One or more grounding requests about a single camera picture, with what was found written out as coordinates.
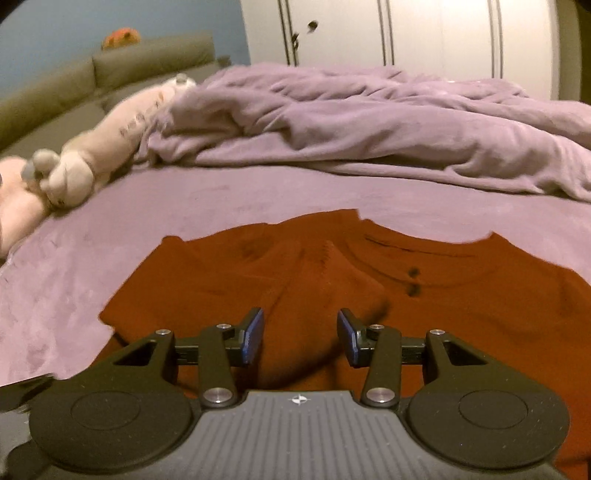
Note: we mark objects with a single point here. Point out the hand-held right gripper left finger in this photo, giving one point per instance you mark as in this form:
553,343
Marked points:
253,339

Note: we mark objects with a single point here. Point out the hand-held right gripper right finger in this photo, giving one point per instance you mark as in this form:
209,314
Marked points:
347,339

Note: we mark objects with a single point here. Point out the rust brown sweater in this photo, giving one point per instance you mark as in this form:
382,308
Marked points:
304,272

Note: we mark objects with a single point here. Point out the purple bed sheet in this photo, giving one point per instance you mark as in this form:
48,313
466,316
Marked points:
92,258

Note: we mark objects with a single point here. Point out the purple duvet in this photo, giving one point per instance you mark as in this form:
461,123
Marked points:
369,124

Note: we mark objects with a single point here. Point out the long beige plush toy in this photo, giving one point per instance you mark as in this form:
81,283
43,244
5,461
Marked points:
115,134

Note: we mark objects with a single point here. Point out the white wardrobe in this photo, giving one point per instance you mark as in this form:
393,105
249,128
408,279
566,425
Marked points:
415,32

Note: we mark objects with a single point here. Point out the orange plush toy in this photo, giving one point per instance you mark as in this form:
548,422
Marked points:
121,39

